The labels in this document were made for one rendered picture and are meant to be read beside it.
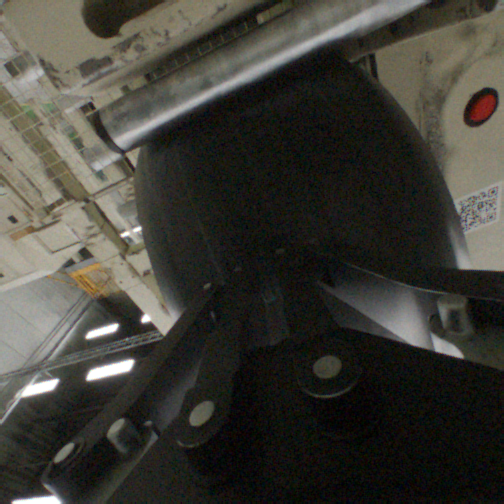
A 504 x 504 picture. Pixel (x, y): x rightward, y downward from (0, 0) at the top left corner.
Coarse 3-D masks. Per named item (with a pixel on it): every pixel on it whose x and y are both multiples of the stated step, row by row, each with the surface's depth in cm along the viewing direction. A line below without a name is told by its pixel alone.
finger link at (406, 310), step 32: (320, 256) 12; (352, 256) 10; (384, 256) 9; (352, 288) 11; (384, 288) 8; (416, 288) 7; (448, 288) 6; (480, 288) 6; (384, 320) 9; (416, 320) 8; (480, 320) 6
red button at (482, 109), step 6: (480, 96) 35; (486, 96) 34; (492, 96) 34; (474, 102) 35; (480, 102) 34; (486, 102) 35; (492, 102) 35; (474, 108) 35; (480, 108) 35; (486, 108) 35; (492, 108) 35; (468, 114) 36; (474, 114) 35; (480, 114) 35; (486, 114) 35
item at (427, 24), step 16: (448, 0) 24; (464, 0) 23; (480, 0) 22; (496, 0) 21; (416, 16) 28; (432, 16) 26; (448, 16) 25; (464, 16) 24; (480, 16) 23; (384, 32) 34; (400, 32) 31; (416, 32) 29; (432, 32) 27; (352, 48) 42; (368, 48) 38; (384, 48) 35
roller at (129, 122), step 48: (336, 0) 22; (384, 0) 23; (432, 0) 24; (240, 48) 23; (288, 48) 23; (336, 48) 25; (144, 96) 24; (192, 96) 24; (240, 96) 26; (144, 144) 28
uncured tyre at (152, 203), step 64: (320, 64) 26; (192, 128) 27; (256, 128) 25; (320, 128) 23; (384, 128) 23; (192, 192) 24; (256, 192) 23; (320, 192) 22; (384, 192) 22; (448, 192) 25; (192, 256) 24; (448, 256) 22
